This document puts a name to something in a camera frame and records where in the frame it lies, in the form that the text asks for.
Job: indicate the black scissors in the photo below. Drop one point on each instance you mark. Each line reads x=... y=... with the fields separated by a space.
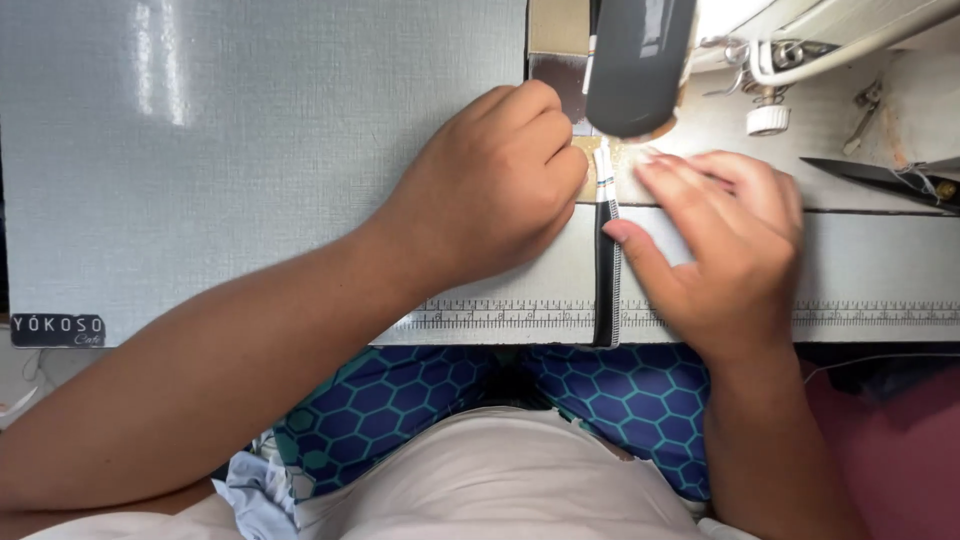
x=870 y=178

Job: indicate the person's right hand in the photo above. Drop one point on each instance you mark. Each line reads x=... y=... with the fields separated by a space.
x=735 y=255

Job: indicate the white tension knob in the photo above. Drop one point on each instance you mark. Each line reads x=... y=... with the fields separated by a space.
x=768 y=120

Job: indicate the cardboard piece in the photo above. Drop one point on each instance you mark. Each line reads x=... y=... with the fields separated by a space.
x=559 y=26

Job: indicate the dark grey machine head cover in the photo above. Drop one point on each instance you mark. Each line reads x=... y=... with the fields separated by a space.
x=637 y=64

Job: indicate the black label plate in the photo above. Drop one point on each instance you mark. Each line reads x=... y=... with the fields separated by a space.
x=58 y=330

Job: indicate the white shirt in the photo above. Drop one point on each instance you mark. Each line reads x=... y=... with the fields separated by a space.
x=495 y=480

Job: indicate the dark brown leather piece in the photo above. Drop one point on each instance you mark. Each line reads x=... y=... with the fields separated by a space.
x=559 y=82

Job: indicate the printed ruler strip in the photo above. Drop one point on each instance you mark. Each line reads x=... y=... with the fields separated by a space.
x=862 y=313

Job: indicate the beige fabric piece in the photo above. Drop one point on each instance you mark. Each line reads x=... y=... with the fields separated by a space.
x=626 y=184

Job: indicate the white sewing machine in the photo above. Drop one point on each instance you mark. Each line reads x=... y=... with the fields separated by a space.
x=832 y=82

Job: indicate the person's left fingers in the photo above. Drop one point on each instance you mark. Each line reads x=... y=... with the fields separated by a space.
x=551 y=142

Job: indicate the light blue cloth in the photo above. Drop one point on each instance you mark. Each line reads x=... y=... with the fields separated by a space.
x=255 y=491

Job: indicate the blue hexagon patterned trousers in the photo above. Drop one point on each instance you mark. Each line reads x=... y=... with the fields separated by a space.
x=390 y=405

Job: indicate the person's left hand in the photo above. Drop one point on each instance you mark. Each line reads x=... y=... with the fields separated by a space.
x=480 y=187

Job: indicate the metal thread lever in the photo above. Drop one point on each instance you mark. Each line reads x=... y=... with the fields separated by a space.
x=864 y=112

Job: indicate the pink cloth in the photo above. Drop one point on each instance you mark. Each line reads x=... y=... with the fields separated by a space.
x=900 y=457

